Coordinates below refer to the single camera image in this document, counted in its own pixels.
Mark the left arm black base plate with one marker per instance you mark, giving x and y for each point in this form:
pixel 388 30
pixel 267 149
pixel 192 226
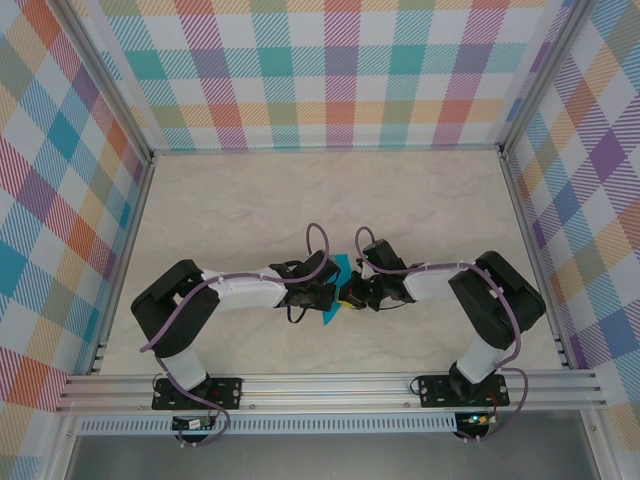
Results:
pixel 230 392

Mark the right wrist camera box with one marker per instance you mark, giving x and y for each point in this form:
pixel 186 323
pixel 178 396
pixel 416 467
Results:
pixel 366 271

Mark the aluminium side rail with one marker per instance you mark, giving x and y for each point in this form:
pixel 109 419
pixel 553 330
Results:
pixel 535 260
pixel 122 265

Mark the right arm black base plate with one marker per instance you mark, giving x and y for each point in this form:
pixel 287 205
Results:
pixel 432 392

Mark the aluminium frame post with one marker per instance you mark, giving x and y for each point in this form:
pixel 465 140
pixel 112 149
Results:
pixel 542 75
pixel 107 80

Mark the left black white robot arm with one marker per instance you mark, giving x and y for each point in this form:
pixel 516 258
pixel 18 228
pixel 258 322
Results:
pixel 150 305

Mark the aluminium frame cross bar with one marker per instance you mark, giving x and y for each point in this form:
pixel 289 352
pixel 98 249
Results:
pixel 325 148

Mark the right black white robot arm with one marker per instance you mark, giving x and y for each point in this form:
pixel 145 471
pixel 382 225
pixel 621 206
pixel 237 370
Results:
pixel 480 310

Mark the aluminium mounting rail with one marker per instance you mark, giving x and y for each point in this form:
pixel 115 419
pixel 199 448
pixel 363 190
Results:
pixel 325 392

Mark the grey metal panel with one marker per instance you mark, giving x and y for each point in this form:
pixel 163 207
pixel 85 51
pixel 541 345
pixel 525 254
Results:
pixel 325 457

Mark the blue square paper sheet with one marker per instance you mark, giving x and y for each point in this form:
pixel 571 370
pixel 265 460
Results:
pixel 345 267

